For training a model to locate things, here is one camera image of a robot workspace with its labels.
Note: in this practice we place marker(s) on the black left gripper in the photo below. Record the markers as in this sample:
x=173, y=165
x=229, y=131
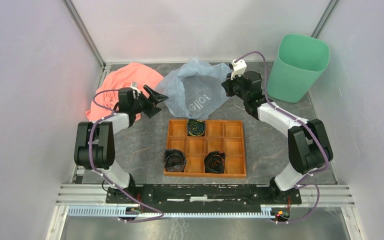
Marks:
x=154, y=97

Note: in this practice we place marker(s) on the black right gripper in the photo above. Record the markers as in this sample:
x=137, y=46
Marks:
x=227, y=84

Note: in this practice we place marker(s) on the translucent blue plastic trash bag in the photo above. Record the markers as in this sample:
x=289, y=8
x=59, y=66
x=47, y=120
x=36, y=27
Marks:
x=195, y=89

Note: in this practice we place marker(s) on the green plastic trash bin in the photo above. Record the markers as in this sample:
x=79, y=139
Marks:
x=300, y=61

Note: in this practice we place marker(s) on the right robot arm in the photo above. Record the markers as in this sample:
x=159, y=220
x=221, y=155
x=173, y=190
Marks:
x=309, y=148

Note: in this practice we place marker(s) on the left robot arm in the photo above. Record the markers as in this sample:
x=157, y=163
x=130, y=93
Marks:
x=95, y=144

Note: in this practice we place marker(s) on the pink cloth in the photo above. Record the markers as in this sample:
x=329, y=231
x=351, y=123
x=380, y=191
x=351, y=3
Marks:
x=122, y=78

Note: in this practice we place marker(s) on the rolled black belt yellow stitching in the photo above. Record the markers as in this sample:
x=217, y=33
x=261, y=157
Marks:
x=196, y=128

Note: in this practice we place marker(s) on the orange compartment tray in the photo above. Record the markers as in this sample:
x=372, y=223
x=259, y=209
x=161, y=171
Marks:
x=220, y=135

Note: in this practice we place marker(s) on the rolled black belt left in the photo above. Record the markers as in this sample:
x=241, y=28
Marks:
x=175, y=160

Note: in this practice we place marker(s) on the rolled black belt orange stitching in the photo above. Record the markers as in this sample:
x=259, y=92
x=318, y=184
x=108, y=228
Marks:
x=214, y=162

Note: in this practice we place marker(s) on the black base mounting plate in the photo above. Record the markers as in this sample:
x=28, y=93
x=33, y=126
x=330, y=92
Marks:
x=212, y=198

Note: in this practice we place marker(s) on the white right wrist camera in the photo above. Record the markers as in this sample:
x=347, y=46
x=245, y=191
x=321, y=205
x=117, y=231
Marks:
x=238, y=67

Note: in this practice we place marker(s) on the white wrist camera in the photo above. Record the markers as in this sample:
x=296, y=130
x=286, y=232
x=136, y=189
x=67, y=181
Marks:
x=134, y=86
x=238, y=67

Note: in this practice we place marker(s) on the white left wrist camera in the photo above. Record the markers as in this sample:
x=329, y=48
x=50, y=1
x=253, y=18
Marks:
x=134, y=86

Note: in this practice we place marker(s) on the white slotted cable duct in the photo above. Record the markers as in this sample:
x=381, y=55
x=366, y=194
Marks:
x=133, y=212

